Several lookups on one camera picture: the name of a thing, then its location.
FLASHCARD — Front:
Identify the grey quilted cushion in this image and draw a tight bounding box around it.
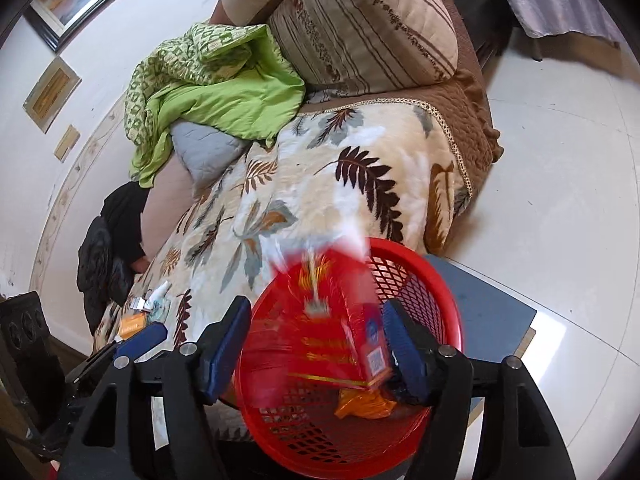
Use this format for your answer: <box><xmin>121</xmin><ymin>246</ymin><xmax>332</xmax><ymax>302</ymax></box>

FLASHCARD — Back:
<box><xmin>170</xmin><ymin>121</ymin><xmax>251</xmax><ymax>186</ymax></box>

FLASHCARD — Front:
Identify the small wall plaque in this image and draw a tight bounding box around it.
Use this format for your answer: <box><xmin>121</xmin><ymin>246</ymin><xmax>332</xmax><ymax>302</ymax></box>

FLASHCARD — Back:
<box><xmin>53</xmin><ymin>124</ymin><xmax>82</xmax><ymax>162</ymax></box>

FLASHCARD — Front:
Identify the small white tube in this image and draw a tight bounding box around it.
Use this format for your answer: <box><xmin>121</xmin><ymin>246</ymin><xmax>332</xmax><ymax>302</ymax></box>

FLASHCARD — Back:
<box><xmin>149</xmin><ymin>282</ymin><xmax>174</xmax><ymax>307</ymax></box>

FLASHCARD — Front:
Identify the red printed box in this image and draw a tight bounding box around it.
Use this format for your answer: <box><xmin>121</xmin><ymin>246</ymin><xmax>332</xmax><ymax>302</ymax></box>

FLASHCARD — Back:
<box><xmin>270</xmin><ymin>247</ymin><xmax>397</xmax><ymax>392</ymax></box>

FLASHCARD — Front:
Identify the green patterned quilt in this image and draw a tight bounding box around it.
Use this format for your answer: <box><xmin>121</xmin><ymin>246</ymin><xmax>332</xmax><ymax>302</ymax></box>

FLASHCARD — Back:
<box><xmin>122</xmin><ymin>22</ymin><xmax>307</xmax><ymax>188</ymax></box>

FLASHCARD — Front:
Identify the black jacket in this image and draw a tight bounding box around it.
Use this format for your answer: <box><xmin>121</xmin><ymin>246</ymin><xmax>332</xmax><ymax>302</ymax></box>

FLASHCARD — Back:
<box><xmin>76</xmin><ymin>180</ymin><xmax>151</xmax><ymax>333</ymax></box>

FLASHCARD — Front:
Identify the large wall plaque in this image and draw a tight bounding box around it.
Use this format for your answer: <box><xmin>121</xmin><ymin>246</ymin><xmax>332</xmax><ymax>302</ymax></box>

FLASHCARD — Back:
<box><xmin>22</xmin><ymin>56</ymin><xmax>82</xmax><ymax>134</ymax></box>

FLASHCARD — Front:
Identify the brown quilted sofa cover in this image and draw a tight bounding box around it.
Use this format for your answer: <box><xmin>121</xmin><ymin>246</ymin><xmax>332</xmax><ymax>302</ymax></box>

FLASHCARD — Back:
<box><xmin>300</xmin><ymin>0</ymin><xmax>503</xmax><ymax>256</ymax></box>

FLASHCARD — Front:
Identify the orange packet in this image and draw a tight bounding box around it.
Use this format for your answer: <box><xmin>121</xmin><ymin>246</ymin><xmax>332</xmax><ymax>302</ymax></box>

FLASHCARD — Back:
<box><xmin>334</xmin><ymin>387</ymin><xmax>397</xmax><ymax>420</ymax></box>

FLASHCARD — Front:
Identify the dark carved wooden furniture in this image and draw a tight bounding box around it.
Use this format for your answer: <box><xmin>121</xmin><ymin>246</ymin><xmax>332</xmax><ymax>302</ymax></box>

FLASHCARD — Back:
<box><xmin>0</xmin><ymin>290</ymin><xmax>66</xmax><ymax>431</ymax></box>

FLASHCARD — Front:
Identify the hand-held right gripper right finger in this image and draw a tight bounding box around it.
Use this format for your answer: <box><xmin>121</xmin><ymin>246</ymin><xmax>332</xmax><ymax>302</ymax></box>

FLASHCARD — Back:
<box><xmin>382</xmin><ymin>299</ymin><xmax>578</xmax><ymax>480</ymax></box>

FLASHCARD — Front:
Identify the leaf print blanket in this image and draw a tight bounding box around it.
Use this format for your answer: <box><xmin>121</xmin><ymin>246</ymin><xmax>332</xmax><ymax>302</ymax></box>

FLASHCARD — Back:
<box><xmin>92</xmin><ymin>100</ymin><xmax>476</xmax><ymax>441</ymax></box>

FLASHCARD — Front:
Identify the striped beige pillow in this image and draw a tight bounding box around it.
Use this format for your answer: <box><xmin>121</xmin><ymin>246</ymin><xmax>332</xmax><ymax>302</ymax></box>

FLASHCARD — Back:
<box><xmin>265</xmin><ymin>0</ymin><xmax>460</xmax><ymax>92</ymax></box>

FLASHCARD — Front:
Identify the black table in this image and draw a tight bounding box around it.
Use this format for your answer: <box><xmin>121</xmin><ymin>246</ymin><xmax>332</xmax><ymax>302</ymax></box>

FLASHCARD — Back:
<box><xmin>440</xmin><ymin>0</ymin><xmax>516</xmax><ymax>68</ymax></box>

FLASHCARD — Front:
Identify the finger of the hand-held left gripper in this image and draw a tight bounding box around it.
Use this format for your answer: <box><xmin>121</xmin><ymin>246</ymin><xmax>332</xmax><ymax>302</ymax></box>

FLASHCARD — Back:
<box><xmin>65</xmin><ymin>321</ymin><xmax>169</xmax><ymax>392</ymax></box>

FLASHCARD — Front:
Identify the red plastic mesh basket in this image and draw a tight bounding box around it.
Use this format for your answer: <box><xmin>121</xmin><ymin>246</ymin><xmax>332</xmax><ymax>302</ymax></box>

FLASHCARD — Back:
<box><xmin>235</xmin><ymin>238</ymin><xmax>463</xmax><ymax>466</ymax></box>

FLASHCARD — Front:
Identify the blue grey stool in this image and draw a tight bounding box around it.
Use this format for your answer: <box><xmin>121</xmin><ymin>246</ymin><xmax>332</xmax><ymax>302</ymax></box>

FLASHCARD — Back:
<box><xmin>425</xmin><ymin>254</ymin><xmax>538</xmax><ymax>413</ymax></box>

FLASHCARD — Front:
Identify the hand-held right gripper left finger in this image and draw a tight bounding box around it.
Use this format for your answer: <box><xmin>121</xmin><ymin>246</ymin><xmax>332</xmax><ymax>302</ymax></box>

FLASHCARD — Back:
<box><xmin>59</xmin><ymin>296</ymin><xmax>253</xmax><ymax>480</ymax></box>

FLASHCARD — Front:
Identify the brown sofa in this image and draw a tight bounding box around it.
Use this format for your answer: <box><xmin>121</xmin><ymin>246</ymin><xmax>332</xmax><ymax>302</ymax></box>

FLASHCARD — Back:
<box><xmin>140</xmin><ymin>0</ymin><xmax>503</xmax><ymax>281</ymax></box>

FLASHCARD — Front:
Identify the small orange sachet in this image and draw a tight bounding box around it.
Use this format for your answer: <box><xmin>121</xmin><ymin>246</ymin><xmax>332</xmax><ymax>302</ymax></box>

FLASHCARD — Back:
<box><xmin>117</xmin><ymin>312</ymin><xmax>151</xmax><ymax>339</ymax></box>

